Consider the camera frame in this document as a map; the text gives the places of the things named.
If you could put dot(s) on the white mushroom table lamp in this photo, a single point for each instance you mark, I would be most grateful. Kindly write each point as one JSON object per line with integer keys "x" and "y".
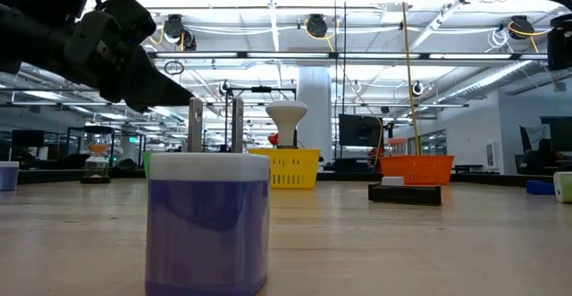
{"x": 286, "y": 112}

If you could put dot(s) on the black digital thermometer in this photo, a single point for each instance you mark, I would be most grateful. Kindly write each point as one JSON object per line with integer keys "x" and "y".
{"x": 404, "y": 195}

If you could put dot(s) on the black gantry frame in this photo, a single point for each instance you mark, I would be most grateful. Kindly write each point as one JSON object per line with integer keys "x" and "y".
{"x": 261, "y": 89}

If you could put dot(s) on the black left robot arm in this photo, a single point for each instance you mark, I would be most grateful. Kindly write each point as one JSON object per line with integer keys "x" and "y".
{"x": 27, "y": 32}

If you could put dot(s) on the white digital thermometer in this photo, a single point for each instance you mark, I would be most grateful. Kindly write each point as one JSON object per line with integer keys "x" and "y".
{"x": 392, "y": 181}

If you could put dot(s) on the blue digital thermometer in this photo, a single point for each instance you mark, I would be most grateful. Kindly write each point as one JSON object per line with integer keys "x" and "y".
{"x": 540, "y": 188}

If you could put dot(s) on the green plastic basket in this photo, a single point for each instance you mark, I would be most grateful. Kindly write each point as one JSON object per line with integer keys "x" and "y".
{"x": 147, "y": 166}

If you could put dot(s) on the red round object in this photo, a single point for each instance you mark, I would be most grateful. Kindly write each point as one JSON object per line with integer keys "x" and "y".
{"x": 273, "y": 139}

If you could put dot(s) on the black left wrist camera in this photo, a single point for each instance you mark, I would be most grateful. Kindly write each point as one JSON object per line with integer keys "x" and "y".
{"x": 132, "y": 19}

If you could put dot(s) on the purple wall charger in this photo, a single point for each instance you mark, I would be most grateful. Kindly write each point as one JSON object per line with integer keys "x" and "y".
{"x": 207, "y": 224}

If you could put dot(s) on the orange plastic basket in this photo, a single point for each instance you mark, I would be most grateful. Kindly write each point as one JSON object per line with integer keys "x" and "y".
{"x": 429, "y": 168}

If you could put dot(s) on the black hourglass orange sand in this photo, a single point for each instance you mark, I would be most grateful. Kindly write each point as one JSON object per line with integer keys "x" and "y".
{"x": 97, "y": 149}

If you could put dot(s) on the black computer monitor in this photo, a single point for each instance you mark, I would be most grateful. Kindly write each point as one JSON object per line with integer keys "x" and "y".
{"x": 27, "y": 138}
{"x": 359, "y": 130}
{"x": 561, "y": 132}

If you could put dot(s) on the yellow plastic basket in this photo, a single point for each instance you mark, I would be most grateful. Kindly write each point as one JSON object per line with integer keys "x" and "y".
{"x": 290, "y": 166}

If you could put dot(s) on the green wall charger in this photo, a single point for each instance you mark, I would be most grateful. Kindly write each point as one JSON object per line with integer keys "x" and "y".
{"x": 564, "y": 188}

